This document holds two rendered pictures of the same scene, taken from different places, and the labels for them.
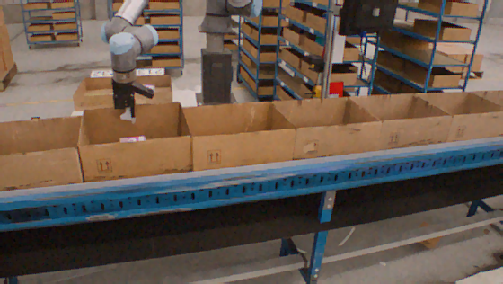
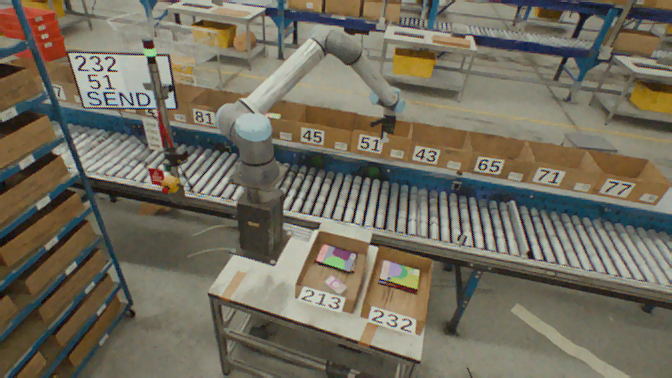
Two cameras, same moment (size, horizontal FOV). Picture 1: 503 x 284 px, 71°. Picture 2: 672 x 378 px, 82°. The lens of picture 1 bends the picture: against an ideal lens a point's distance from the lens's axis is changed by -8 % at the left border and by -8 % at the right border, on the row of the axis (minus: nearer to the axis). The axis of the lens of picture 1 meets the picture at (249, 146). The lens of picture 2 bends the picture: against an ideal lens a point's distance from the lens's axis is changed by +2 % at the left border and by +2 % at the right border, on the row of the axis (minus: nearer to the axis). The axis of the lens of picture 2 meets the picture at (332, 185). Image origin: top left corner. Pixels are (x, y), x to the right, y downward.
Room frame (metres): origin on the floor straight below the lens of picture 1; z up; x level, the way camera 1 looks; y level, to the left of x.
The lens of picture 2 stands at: (3.55, 1.17, 2.26)
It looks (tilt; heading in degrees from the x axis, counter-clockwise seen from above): 36 degrees down; 206
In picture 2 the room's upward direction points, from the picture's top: 6 degrees clockwise
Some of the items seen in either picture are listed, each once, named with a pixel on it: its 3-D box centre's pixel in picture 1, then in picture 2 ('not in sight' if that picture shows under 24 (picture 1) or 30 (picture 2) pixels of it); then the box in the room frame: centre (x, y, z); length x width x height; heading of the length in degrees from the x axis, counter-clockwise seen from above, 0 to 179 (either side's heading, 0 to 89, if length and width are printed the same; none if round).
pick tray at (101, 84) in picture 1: (101, 93); (398, 287); (2.31, 0.99, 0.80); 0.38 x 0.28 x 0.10; 12
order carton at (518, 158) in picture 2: not in sight; (496, 156); (1.04, 1.18, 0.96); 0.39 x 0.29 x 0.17; 108
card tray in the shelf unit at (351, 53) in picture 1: (330, 48); (17, 218); (3.06, -0.61, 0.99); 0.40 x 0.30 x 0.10; 14
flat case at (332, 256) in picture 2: not in sight; (336, 257); (2.29, 0.64, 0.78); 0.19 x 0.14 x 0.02; 99
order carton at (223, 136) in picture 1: (234, 137); (327, 127); (1.40, 0.06, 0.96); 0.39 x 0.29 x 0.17; 108
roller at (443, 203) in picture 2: not in sight; (444, 217); (1.57, 1.03, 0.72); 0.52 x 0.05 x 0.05; 18
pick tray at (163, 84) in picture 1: (150, 90); (334, 268); (2.38, 0.67, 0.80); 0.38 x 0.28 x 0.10; 14
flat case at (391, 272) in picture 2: not in sight; (399, 274); (2.22, 0.96, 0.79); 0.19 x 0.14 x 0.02; 102
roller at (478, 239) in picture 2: not in sight; (475, 223); (1.51, 1.21, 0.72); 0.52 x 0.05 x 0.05; 18
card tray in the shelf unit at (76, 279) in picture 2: (325, 95); (49, 276); (3.05, -0.62, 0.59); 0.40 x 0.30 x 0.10; 15
